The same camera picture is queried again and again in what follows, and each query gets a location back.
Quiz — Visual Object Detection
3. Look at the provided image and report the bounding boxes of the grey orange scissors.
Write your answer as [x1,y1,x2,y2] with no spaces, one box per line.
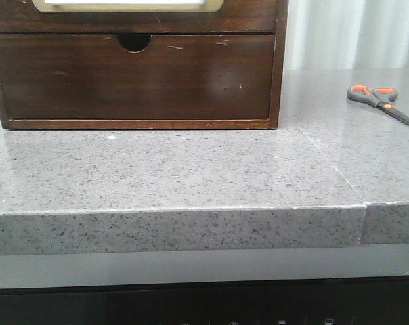
[347,85,409,126]

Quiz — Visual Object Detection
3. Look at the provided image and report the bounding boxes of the wooden drawer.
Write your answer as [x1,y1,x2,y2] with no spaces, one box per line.
[0,1,278,34]
[0,34,274,120]

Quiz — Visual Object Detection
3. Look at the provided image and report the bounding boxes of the dark wooden drawer cabinet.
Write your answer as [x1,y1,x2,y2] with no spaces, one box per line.
[0,1,288,129]

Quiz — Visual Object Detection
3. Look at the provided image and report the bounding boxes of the black appliance control panel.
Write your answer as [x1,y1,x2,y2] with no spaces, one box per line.
[0,276,409,324]

